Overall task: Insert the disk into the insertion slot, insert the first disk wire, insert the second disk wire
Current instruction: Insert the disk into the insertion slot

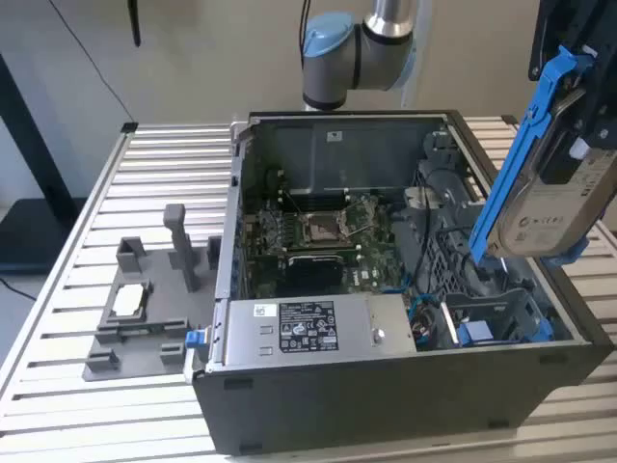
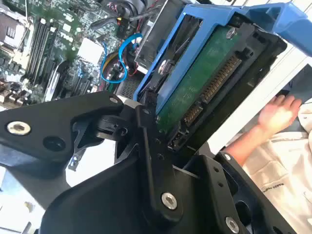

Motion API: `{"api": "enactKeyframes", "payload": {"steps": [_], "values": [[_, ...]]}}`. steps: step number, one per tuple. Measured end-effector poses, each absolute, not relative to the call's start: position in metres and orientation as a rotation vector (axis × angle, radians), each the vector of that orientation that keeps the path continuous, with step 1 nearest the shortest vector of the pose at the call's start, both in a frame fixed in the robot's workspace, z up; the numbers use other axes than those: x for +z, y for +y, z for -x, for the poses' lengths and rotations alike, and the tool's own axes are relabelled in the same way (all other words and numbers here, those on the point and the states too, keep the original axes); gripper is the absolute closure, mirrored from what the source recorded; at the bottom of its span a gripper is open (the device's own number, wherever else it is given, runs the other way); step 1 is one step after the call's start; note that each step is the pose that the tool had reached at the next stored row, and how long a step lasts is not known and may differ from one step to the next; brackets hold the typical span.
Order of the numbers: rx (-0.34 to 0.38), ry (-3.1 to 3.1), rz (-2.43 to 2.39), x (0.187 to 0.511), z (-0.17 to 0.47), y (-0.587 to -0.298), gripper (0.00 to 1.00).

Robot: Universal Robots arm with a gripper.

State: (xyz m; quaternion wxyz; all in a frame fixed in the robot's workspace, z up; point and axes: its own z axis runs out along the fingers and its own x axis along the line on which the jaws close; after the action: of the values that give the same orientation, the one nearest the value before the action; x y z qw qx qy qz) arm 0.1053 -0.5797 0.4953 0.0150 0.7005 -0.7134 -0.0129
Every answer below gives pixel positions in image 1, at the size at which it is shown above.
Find hard disk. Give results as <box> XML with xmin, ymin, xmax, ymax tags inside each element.
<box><xmin>469</xmin><ymin>45</ymin><xmax>617</xmax><ymax>269</ymax></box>

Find black disk wire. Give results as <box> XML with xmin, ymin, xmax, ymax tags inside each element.
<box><xmin>460</xmin><ymin>251</ymin><xmax>488</xmax><ymax>291</ymax></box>

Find blue disk carrier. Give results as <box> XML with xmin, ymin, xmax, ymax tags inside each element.
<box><xmin>456</xmin><ymin>321</ymin><xmax>493</xmax><ymax>346</ymax></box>

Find grey metal drive cage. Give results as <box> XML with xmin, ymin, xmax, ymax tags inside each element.
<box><xmin>404</xmin><ymin>158</ymin><xmax>497</xmax><ymax>300</ymax></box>

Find green motherboard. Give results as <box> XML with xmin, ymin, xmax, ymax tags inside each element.
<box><xmin>240</xmin><ymin>192</ymin><xmax>412</xmax><ymax>300</ymax></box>

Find RAM slots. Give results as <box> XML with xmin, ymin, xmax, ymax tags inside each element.
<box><xmin>278</xmin><ymin>186</ymin><xmax>349</xmax><ymax>211</ymax></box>

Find CPU socket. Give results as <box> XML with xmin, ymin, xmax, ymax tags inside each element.
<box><xmin>296</xmin><ymin>209</ymin><xmax>351</xmax><ymax>247</ymax></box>

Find black graphics card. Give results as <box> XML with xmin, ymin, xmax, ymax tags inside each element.
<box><xmin>283</xmin><ymin>253</ymin><xmax>346</xmax><ymax>293</ymax></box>

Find black open PC case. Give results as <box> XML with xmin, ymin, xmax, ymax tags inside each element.
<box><xmin>184</xmin><ymin>109</ymin><xmax>616</xmax><ymax>457</ymax></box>

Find silver power supply unit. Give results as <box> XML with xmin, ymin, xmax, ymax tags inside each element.
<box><xmin>224</xmin><ymin>294</ymin><xmax>416</xmax><ymax>368</ymax></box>

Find black hanging rod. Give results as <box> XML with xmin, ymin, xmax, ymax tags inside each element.
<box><xmin>125</xmin><ymin>0</ymin><xmax>142</xmax><ymax>48</ymax></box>

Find blue case latch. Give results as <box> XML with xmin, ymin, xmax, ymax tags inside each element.
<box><xmin>185</xmin><ymin>327</ymin><xmax>211</xmax><ymax>351</ymax></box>

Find grey parts rack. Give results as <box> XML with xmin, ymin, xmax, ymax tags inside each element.
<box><xmin>82</xmin><ymin>204</ymin><xmax>223</xmax><ymax>382</ymax></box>

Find silver CPU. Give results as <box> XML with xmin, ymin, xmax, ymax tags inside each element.
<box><xmin>111</xmin><ymin>284</ymin><xmax>148</xmax><ymax>317</ymax></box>

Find green RAM stick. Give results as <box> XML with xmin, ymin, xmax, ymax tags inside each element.
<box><xmin>115</xmin><ymin>326</ymin><xmax>187</xmax><ymax>337</ymax></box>

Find black stand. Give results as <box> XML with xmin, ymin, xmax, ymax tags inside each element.
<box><xmin>0</xmin><ymin>52</ymin><xmax>88</xmax><ymax>276</ymax></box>

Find long black wire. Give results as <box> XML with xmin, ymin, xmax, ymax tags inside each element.
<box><xmin>413</xmin><ymin>185</ymin><xmax>438</xmax><ymax>295</ymax></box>

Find blue disk wire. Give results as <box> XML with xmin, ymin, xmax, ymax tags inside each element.
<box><xmin>380</xmin><ymin>284</ymin><xmax>443</xmax><ymax>341</ymax></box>

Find thin black wall cable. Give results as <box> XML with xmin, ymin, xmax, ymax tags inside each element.
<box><xmin>47</xmin><ymin>0</ymin><xmax>134</xmax><ymax>124</ymax></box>

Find thin black floor cable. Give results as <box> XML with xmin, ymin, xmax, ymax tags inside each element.
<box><xmin>0</xmin><ymin>277</ymin><xmax>38</xmax><ymax>303</ymax></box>

